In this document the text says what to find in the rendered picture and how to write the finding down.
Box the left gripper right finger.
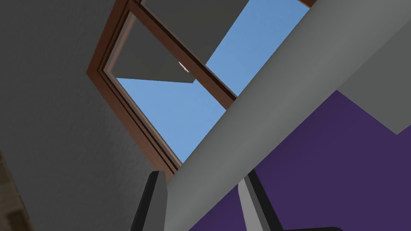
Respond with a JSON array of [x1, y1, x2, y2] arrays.
[[237, 168, 285, 231]]

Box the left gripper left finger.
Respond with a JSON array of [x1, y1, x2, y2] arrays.
[[130, 170, 169, 231]]

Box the brown framed window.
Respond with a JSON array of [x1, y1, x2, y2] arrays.
[[85, 0, 317, 176]]

